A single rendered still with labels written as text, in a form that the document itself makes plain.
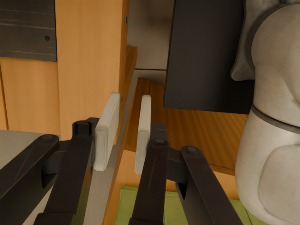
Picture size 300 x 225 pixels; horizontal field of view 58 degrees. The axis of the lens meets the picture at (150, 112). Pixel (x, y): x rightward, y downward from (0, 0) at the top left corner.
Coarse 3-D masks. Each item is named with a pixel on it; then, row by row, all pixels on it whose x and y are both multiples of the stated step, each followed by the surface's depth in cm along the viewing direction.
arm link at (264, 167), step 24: (264, 120) 45; (240, 144) 52; (264, 144) 46; (288, 144) 43; (240, 168) 51; (264, 168) 46; (288, 168) 42; (240, 192) 52; (264, 192) 46; (288, 192) 42; (264, 216) 49; (288, 216) 44
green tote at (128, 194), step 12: (132, 192) 84; (168, 192) 86; (120, 204) 79; (132, 204) 79; (168, 204) 81; (180, 204) 82; (240, 204) 85; (120, 216) 74; (168, 216) 77; (180, 216) 78; (240, 216) 81; (252, 216) 82
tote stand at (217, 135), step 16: (144, 80) 152; (160, 96) 134; (160, 112) 115; (176, 112) 120; (192, 112) 126; (208, 112) 132; (224, 112) 138; (128, 128) 94; (176, 128) 105; (192, 128) 109; (208, 128) 114; (224, 128) 118; (240, 128) 124; (128, 144) 85; (176, 144) 93; (192, 144) 96; (208, 144) 100; (224, 144) 103; (128, 160) 83; (208, 160) 89; (224, 160) 92; (128, 176) 85; (224, 176) 84; (112, 192) 87; (112, 208) 90; (112, 224) 93
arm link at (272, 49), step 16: (272, 16) 49; (288, 16) 43; (256, 32) 52; (272, 32) 45; (288, 32) 40; (256, 48) 50; (272, 48) 43; (288, 48) 39; (256, 64) 50; (272, 64) 43; (288, 64) 38; (256, 80) 49; (272, 80) 43; (288, 80) 39; (256, 96) 48; (272, 96) 43; (288, 96) 40; (272, 112) 44; (288, 112) 41
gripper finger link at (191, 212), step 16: (192, 160) 14; (192, 176) 13; (208, 176) 13; (192, 192) 13; (208, 192) 12; (224, 192) 12; (192, 208) 13; (208, 208) 11; (224, 208) 11; (192, 224) 13; (208, 224) 11; (224, 224) 10; (240, 224) 10
